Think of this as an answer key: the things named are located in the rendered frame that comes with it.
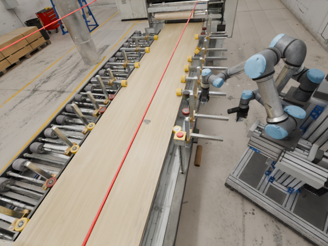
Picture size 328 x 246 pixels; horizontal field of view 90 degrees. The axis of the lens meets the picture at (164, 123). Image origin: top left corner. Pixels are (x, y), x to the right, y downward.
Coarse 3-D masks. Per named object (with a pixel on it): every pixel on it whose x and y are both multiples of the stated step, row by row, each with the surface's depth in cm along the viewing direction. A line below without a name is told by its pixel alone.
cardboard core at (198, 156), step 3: (198, 147) 231; (201, 147) 230; (198, 150) 227; (201, 150) 228; (198, 153) 224; (201, 153) 225; (195, 156) 225; (198, 156) 221; (201, 156) 224; (195, 159) 220; (198, 159) 218; (195, 162) 217; (198, 162) 215; (195, 165) 219; (198, 165) 219
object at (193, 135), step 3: (192, 135) 150; (195, 135) 150; (198, 135) 149; (201, 135) 149; (204, 135) 149; (207, 135) 148; (198, 138) 151; (201, 138) 150; (204, 138) 149; (207, 138) 147; (210, 138) 146; (213, 138) 145; (216, 138) 145; (219, 138) 145; (222, 138) 144; (222, 141) 145
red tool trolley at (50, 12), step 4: (52, 8) 681; (40, 12) 645; (44, 12) 647; (48, 12) 661; (52, 12) 681; (40, 16) 659; (44, 16) 658; (48, 16) 663; (52, 16) 680; (44, 20) 670; (48, 20) 669; (52, 20) 681; (44, 24) 682; (52, 24) 681; (56, 24) 701; (48, 28) 692; (52, 28) 691; (56, 28) 749; (48, 32) 709; (56, 32) 707
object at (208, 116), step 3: (195, 114) 166; (198, 114) 166; (201, 114) 165; (195, 117) 167; (198, 117) 166; (201, 117) 165; (204, 117) 164; (207, 117) 163; (210, 117) 161; (213, 117) 161; (216, 117) 160; (219, 117) 160; (222, 117) 159; (225, 117) 159; (228, 117) 158; (222, 120) 160; (225, 120) 159
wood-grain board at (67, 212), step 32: (160, 32) 319; (192, 32) 299; (160, 64) 235; (128, 96) 194; (160, 96) 186; (96, 128) 165; (128, 128) 159; (160, 128) 154; (96, 160) 139; (128, 160) 135; (160, 160) 132; (64, 192) 123; (96, 192) 120; (128, 192) 117; (32, 224) 111; (64, 224) 109; (96, 224) 106; (128, 224) 104
